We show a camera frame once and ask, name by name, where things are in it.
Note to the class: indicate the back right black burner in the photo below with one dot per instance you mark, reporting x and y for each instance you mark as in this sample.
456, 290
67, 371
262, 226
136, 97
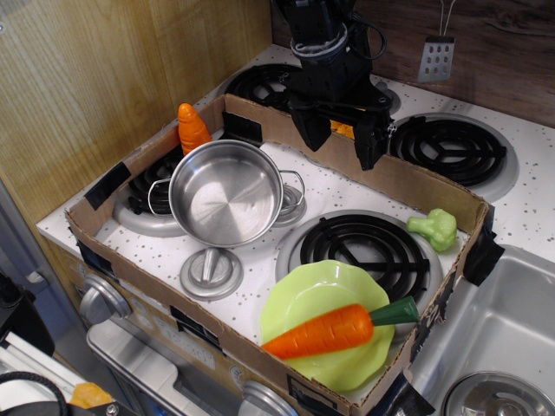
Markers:
465, 150

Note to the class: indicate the front left black burner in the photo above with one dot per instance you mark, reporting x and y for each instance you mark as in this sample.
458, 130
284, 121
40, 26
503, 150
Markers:
142, 205

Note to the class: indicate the silver stove knob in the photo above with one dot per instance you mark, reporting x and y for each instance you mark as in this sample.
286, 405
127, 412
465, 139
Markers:
293, 207
211, 274
392, 95

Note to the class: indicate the green toy broccoli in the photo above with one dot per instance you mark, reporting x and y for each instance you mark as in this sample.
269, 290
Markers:
439, 227

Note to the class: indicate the silver front stove knob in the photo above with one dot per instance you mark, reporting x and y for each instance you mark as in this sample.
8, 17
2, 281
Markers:
211, 274

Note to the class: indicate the silver back stove knob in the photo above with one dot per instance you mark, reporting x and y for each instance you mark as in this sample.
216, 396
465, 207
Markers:
392, 95

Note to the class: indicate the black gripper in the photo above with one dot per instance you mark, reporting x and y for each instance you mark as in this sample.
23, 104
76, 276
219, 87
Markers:
334, 84

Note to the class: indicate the silver oven dial right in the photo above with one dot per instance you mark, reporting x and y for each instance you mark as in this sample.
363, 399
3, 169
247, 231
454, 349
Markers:
259, 400

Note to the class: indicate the silver oven dial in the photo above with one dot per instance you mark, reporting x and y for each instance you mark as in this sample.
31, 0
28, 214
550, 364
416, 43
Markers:
259, 400
101, 301

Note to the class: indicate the orange toy carrot green top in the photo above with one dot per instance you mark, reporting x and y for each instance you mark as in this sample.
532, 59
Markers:
344, 328

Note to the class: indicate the silver sink basin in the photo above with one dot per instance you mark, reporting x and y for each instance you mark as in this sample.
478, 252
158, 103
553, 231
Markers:
494, 352

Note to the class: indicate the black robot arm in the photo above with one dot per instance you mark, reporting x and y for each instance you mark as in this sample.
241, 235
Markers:
331, 41

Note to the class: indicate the small steel pot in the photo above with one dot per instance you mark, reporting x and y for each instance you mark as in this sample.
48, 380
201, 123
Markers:
228, 193

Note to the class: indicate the orange cloth scrap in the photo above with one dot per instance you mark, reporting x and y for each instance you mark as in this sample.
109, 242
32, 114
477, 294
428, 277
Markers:
88, 395

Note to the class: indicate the silver oven dial left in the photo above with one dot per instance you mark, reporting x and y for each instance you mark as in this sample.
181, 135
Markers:
101, 301

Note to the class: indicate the silver oven door handle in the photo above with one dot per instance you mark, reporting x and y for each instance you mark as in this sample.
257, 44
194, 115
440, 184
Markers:
152, 373

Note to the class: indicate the brown cardboard fence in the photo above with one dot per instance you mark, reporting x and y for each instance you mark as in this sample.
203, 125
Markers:
230, 328

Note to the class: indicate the light green plastic plate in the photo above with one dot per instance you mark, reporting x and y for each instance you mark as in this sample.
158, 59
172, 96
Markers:
313, 289

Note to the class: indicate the orange toy carrot tip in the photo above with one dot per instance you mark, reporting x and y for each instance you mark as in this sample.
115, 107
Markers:
192, 129

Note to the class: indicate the metal slotted spatula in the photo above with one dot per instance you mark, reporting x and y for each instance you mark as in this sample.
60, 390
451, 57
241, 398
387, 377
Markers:
438, 51

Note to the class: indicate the silver middle stove knob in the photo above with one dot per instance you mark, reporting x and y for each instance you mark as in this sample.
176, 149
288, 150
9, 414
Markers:
293, 207

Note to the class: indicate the orange toy pumpkin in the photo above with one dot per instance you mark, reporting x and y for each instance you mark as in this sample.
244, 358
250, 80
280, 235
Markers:
342, 128

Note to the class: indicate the front right black burner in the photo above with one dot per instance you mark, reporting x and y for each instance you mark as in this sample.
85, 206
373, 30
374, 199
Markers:
401, 262

